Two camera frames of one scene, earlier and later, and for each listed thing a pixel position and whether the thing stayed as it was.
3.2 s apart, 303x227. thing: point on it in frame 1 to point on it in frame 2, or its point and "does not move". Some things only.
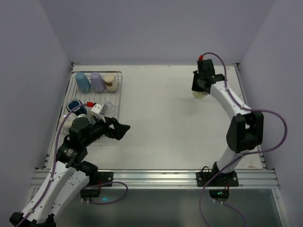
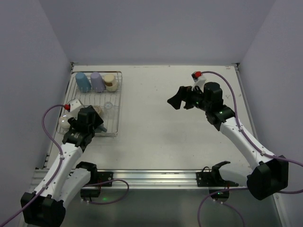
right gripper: x=196 y=84 to x=186 y=95
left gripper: x=108 y=128 to x=95 y=120
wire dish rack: x=92 y=97 does not move
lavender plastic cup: x=97 y=84 does not move
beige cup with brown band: x=111 y=82 does not move
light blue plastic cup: x=83 y=83 does not move
